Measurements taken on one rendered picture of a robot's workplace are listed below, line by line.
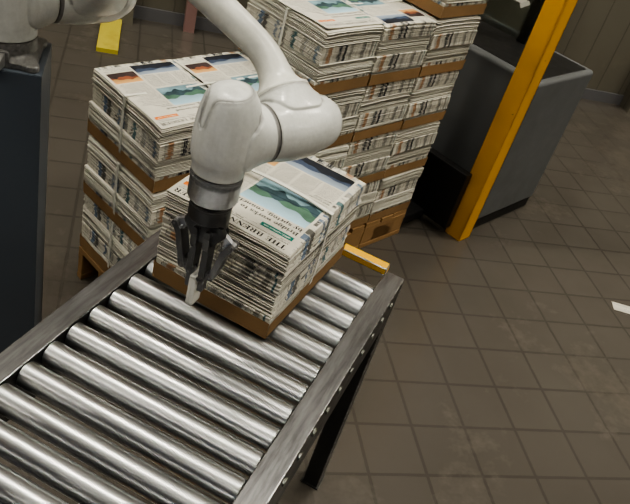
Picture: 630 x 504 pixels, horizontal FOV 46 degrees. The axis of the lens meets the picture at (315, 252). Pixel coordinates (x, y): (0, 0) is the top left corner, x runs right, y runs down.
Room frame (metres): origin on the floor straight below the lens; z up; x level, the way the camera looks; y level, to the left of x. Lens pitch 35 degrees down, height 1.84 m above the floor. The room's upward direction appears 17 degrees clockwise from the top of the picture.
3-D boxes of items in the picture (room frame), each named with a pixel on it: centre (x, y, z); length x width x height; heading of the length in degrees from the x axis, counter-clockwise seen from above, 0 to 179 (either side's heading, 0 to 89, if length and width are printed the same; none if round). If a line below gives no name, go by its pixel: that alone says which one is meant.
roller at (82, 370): (0.88, 0.20, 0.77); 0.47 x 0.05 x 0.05; 76
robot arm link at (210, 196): (1.05, 0.20, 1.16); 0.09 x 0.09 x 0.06
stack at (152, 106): (2.35, 0.32, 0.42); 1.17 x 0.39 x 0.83; 144
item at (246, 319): (1.22, 0.16, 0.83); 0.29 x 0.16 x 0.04; 73
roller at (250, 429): (0.94, 0.18, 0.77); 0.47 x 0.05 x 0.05; 76
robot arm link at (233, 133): (1.06, 0.19, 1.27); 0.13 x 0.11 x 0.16; 139
